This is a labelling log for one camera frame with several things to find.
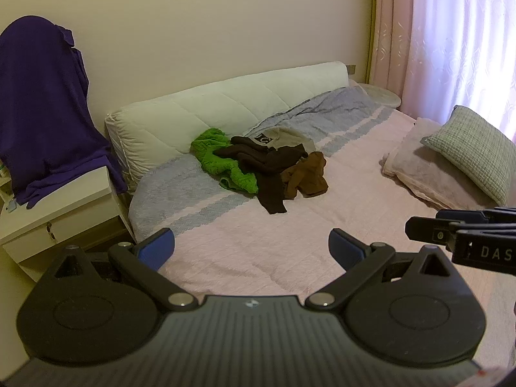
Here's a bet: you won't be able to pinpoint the black and grey TJC sweater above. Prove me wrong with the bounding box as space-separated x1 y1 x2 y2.
214 127 316 214

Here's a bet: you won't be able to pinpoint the white quilted headboard cushion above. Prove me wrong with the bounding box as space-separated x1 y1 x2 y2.
105 61 351 191

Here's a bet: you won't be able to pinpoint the folded beige blanket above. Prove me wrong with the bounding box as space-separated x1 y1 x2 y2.
382 118 496 210

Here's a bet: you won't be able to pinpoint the brown tights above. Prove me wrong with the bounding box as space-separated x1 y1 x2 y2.
281 151 329 200

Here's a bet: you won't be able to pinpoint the white round side table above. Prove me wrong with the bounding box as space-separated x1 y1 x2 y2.
359 83 402 109

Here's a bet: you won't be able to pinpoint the purple shirt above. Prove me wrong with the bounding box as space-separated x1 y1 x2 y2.
1 16 127 209

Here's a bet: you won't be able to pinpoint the pink and blue bedspread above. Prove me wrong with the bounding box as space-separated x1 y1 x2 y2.
127 84 516 372

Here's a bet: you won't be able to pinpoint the green knitted garment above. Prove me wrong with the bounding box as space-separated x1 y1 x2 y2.
191 128 258 195

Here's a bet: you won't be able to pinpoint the white nightstand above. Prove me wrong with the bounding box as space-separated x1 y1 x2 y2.
1 167 135 281

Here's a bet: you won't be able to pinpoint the green checked pillow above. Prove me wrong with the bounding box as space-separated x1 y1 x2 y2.
421 105 515 206

